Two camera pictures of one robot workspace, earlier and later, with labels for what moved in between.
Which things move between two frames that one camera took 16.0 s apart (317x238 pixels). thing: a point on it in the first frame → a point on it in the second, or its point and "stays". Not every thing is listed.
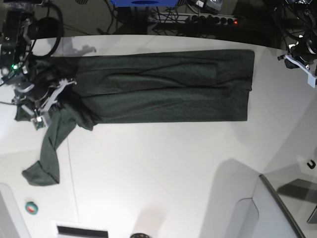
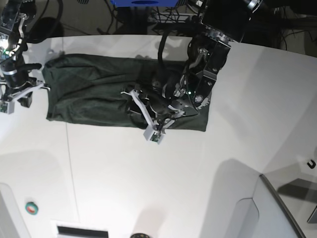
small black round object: (139, 235) stays
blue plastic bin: (145, 3) stays
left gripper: (37, 101) → (16, 78)
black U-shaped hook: (313, 165) stays
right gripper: (304, 52) → (158, 112)
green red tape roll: (31, 208) stays
